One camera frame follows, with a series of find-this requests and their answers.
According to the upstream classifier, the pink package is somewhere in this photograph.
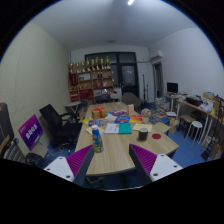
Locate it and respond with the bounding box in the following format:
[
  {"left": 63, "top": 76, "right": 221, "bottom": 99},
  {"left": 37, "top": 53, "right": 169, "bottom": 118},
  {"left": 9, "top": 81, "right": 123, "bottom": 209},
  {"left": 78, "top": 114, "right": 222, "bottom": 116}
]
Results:
[{"left": 112, "top": 109, "right": 128, "bottom": 117}]

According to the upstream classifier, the wooden shelf unit with trophies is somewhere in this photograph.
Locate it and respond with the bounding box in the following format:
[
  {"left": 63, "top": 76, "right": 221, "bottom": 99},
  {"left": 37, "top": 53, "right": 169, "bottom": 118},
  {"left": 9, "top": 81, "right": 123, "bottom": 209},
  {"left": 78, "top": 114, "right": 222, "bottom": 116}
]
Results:
[{"left": 68, "top": 56, "right": 115, "bottom": 104}]

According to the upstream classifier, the black printer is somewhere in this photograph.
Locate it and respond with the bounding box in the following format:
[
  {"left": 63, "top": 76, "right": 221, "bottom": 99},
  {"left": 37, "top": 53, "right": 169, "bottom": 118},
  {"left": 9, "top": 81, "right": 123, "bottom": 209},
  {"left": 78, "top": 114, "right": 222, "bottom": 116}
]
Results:
[{"left": 185, "top": 96, "right": 203, "bottom": 108}]

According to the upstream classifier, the long wooden side desk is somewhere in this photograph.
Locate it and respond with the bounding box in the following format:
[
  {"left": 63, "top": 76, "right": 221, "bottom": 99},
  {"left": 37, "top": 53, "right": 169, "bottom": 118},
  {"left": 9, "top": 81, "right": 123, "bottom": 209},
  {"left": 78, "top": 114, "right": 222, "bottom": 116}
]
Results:
[{"left": 176, "top": 99, "right": 224, "bottom": 148}]

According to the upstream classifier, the white paper stack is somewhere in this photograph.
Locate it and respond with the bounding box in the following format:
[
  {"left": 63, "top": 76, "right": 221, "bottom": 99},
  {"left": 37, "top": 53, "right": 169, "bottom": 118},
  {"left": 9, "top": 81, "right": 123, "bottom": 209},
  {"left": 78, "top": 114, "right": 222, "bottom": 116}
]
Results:
[{"left": 103, "top": 114, "right": 118, "bottom": 124}]

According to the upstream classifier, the purple sign board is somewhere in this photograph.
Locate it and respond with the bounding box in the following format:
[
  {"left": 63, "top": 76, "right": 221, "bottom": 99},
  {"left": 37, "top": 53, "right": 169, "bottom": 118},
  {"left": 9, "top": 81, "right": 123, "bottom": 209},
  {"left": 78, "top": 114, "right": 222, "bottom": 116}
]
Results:
[{"left": 17, "top": 114, "right": 44, "bottom": 151}]

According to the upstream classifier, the open cardboard box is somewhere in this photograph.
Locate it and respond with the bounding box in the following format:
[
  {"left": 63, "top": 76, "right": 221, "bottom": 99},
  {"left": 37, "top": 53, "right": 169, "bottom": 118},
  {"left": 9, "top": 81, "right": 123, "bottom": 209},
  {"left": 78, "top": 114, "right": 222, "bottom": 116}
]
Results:
[{"left": 203, "top": 92, "right": 216, "bottom": 101}]

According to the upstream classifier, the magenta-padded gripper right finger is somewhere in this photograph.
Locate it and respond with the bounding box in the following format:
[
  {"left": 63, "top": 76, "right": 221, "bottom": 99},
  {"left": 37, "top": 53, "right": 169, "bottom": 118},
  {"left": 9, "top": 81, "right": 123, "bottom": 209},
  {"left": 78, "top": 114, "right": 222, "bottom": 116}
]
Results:
[{"left": 128, "top": 143, "right": 184, "bottom": 186}]

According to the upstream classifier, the black computer monitor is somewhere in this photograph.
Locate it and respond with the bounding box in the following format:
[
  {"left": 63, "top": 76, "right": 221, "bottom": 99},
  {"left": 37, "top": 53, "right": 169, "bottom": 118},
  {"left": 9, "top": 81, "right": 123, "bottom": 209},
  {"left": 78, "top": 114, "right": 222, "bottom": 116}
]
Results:
[{"left": 166, "top": 81, "right": 179, "bottom": 95}]

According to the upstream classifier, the pink flower bouquet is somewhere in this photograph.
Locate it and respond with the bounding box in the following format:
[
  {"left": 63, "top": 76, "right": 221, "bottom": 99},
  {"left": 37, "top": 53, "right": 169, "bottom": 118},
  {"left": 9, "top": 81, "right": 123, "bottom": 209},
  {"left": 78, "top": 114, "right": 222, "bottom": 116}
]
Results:
[{"left": 140, "top": 108, "right": 152, "bottom": 125}]

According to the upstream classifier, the blue book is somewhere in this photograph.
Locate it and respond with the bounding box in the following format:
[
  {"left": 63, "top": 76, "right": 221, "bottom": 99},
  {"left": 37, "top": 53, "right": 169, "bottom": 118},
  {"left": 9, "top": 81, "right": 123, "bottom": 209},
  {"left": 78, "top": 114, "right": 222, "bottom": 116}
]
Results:
[{"left": 114, "top": 114, "right": 131, "bottom": 125}]

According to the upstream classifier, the brown wooden stool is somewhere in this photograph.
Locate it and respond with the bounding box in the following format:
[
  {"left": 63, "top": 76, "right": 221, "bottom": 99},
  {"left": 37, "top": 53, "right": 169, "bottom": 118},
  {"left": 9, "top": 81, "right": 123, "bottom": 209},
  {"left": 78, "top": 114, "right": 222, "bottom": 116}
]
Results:
[{"left": 178, "top": 114, "right": 196, "bottom": 136}]

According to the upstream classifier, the yellow paper envelope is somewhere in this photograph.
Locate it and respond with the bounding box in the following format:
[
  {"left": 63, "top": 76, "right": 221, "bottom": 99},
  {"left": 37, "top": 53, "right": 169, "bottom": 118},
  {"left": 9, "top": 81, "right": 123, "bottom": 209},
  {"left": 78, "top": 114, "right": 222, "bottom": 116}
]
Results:
[
  {"left": 85, "top": 125, "right": 106, "bottom": 136},
  {"left": 132, "top": 122, "right": 153, "bottom": 133}
]

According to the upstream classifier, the small white table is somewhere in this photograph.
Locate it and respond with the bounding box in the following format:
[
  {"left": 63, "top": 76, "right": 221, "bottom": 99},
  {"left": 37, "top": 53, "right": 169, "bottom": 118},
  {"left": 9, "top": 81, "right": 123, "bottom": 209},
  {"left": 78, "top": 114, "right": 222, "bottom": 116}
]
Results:
[{"left": 64, "top": 100, "right": 82, "bottom": 116}]

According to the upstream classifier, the black office chair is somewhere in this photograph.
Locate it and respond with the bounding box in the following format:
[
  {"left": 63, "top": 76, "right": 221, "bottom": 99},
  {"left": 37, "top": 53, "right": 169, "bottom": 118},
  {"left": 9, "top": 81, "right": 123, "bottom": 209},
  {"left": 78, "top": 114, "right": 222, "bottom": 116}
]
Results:
[{"left": 39, "top": 103, "right": 83, "bottom": 148}]

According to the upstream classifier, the grey chair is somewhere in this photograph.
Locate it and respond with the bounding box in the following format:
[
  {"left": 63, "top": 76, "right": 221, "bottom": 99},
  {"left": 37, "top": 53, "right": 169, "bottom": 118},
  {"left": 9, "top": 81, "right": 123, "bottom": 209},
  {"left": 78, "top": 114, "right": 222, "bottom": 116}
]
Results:
[{"left": 122, "top": 92, "right": 142, "bottom": 108}]

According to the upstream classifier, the small tan upright box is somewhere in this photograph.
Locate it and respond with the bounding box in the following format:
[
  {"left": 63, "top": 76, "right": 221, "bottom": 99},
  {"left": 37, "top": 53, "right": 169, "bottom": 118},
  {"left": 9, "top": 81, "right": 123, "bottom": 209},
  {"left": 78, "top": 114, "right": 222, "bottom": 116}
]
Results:
[{"left": 126, "top": 103, "right": 135, "bottom": 116}]

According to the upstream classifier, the white round stool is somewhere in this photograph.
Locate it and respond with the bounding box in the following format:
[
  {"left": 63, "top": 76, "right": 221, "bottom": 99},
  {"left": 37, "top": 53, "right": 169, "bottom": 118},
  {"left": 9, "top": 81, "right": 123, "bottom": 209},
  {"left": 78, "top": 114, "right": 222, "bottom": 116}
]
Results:
[{"left": 185, "top": 120, "right": 204, "bottom": 145}]

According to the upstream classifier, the black cup white inside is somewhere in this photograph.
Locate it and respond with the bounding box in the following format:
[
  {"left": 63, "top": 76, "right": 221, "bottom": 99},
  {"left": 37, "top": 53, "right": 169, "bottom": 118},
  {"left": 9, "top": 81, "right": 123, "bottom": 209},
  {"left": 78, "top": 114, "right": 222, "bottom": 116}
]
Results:
[{"left": 138, "top": 127, "right": 149, "bottom": 142}]

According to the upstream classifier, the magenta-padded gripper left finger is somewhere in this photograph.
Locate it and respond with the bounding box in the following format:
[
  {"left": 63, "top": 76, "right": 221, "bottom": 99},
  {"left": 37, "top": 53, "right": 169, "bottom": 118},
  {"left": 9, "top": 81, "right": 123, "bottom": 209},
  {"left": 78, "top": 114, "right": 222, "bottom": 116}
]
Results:
[{"left": 43, "top": 144, "right": 96, "bottom": 187}]

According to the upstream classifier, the pile of books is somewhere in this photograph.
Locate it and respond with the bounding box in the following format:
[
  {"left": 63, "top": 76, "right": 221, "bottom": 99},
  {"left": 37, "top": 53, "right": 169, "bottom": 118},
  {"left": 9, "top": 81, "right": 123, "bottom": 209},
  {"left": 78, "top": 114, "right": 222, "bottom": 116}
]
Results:
[{"left": 149, "top": 98, "right": 178, "bottom": 125}]

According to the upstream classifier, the orange book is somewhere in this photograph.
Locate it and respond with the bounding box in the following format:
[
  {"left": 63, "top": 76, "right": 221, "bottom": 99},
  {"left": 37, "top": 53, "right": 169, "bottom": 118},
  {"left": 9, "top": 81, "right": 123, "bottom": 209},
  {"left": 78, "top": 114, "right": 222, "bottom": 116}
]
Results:
[{"left": 129, "top": 114, "right": 143, "bottom": 124}]

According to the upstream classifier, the blue drink bottle white cap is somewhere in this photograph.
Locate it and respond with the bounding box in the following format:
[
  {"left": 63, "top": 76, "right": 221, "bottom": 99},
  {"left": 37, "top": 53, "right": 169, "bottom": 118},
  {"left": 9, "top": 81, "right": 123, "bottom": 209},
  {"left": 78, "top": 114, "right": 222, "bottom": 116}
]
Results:
[{"left": 91, "top": 124, "right": 104, "bottom": 154}]

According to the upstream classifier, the yellow gift box red ribbon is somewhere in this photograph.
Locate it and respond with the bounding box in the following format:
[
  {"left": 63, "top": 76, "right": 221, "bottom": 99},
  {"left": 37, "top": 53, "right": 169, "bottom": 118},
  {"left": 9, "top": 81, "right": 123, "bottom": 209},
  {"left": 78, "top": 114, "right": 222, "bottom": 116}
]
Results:
[{"left": 91, "top": 105, "right": 109, "bottom": 120}]

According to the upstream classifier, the white printed document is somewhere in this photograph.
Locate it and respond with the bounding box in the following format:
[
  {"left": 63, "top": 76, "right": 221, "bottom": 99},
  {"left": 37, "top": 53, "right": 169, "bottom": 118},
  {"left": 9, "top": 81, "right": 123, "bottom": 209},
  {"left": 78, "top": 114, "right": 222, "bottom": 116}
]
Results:
[{"left": 104, "top": 123, "right": 120, "bottom": 135}]

